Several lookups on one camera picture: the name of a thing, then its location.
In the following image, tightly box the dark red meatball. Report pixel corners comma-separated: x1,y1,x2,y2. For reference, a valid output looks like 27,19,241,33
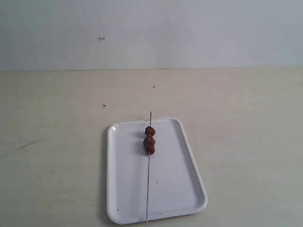
145,126,155,137

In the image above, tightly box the thin metal skewer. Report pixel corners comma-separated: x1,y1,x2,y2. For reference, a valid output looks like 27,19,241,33
145,111,152,226

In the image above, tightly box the white rectangular plastic tray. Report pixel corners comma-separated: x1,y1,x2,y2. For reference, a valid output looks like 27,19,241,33
107,117,208,225

